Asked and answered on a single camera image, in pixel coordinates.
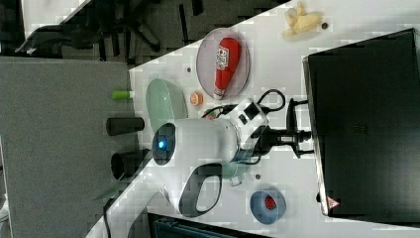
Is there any red strawberry in bowl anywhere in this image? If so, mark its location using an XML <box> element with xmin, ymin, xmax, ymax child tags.
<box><xmin>264</xmin><ymin>196</ymin><xmax>276</xmax><ymax>210</ymax></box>

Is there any blue bowl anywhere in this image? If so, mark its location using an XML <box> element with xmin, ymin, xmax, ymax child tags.
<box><xmin>250</xmin><ymin>188</ymin><xmax>286</xmax><ymax>225</ymax></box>

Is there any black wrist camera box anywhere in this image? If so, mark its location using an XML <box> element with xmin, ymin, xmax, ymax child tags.
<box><xmin>238</xmin><ymin>102</ymin><xmax>264</xmax><ymax>126</ymax></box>

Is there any black cylinder holder lower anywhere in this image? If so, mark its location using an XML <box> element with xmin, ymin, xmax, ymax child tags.
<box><xmin>111</xmin><ymin>149</ymin><xmax>150</xmax><ymax>179</ymax></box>

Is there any grey oval plate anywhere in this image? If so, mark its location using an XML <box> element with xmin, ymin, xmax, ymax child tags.
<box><xmin>196</xmin><ymin>28</ymin><xmax>251</xmax><ymax>100</ymax></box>

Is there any green perforated colander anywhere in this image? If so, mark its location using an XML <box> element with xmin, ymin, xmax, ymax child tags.
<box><xmin>146</xmin><ymin>78</ymin><xmax>188</xmax><ymax>132</ymax></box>

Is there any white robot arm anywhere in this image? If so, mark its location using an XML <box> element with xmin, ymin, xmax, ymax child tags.
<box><xmin>152</xmin><ymin>98</ymin><xmax>311</xmax><ymax>217</ymax></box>

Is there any black cylinder holder upper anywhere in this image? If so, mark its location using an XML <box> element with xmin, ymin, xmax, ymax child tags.
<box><xmin>106</xmin><ymin>117</ymin><xmax>145</xmax><ymax>136</ymax></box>

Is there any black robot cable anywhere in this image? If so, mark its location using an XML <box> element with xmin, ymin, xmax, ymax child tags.
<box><xmin>201</xmin><ymin>88</ymin><xmax>287</xmax><ymax>120</ymax></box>

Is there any black toaster oven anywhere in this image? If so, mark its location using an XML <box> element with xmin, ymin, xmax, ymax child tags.
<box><xmin>303</xmin><ymin>29</ymin><xmax>420</xmax><ymax>227</ymax></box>

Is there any green marker tube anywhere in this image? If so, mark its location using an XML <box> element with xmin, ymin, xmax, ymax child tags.
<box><xmin>111</xmin><ymin>90</ymin><xmax>135</xmax><ymax>100</ymax></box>

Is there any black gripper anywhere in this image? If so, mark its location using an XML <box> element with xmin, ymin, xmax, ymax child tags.
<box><xmin>253</xmin><ymin>127</ymin><xmax>312</xmax><ymax>158</ymax></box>

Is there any green cup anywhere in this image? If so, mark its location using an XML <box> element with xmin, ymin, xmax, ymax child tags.
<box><xmin>222</xmin><ymin>163</ymin><xmax>248</xmax><ymax>186</ymax></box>

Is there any peeled banana toy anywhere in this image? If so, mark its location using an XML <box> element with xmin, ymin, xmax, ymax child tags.
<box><xmin>282</xmin><ymin>2</ymin><xmax>323</xmax><ymax>38</ymax></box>

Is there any red strawberry toy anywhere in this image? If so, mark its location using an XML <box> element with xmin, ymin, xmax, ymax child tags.
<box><xmin>205</xmin><ymin>111</ymin><xmax>218</xmax><ymax>120</ymax></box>

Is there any orange slice toy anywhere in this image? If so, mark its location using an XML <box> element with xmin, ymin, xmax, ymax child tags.
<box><xmin>190</xmin><ymin>92</ymin><xmax>203</xmax><ymax>106</ymax></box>

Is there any black cylinder holder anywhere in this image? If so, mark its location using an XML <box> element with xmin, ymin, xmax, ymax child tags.
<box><xmin>111</xmin><ymin>149</ymin><xmax>150</xmax><ymax>179</ymax></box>
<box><xmin>106</xmin><ymin>117</ymin><xmax>145</xmax><ymax>136</ymax></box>

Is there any red ketchup bottle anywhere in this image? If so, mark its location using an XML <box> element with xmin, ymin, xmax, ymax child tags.
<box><xmin>213</xmin><ymin>38</ymin><xmax>241</xmax><ymax>100</ymax></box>

